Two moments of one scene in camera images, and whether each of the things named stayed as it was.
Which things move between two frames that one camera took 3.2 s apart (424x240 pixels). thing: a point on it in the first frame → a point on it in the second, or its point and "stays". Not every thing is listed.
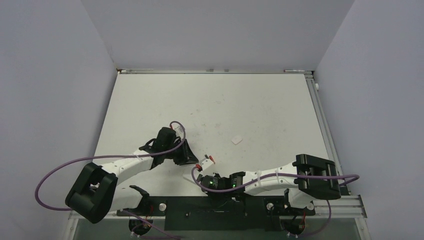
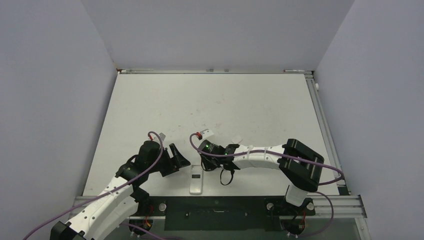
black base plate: x=202 y=213 stays
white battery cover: x=236 y=140 stays
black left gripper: x=186 y=157 → x=171 y=166
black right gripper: x=214 y=196 → x=209 y=164
